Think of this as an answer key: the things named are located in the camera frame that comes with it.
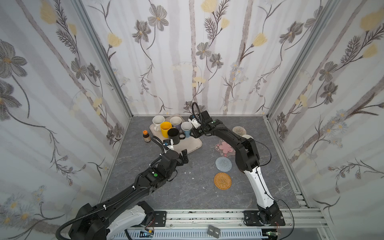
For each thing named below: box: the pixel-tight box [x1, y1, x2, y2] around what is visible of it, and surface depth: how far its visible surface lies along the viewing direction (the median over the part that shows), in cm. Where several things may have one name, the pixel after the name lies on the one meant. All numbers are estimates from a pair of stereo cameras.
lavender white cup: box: [170, 116, 182, 131], surface depth 109 cm
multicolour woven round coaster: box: [232, 126, 247, 137], surface depth 113 cm
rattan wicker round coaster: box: [214, 172, 232, 191], surface depth 88 cm
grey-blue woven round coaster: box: [215, 156, 233, 172], surface depth 95 cm
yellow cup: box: [160, 121, 172, 138], surface depth 105 cm
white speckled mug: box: [152, 115, 165, 132], surface depth 109 cm
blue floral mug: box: [181, 121, 193, 138], surface depth 103 cm
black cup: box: [167, 128, 186, 145], surface depth 102 cm
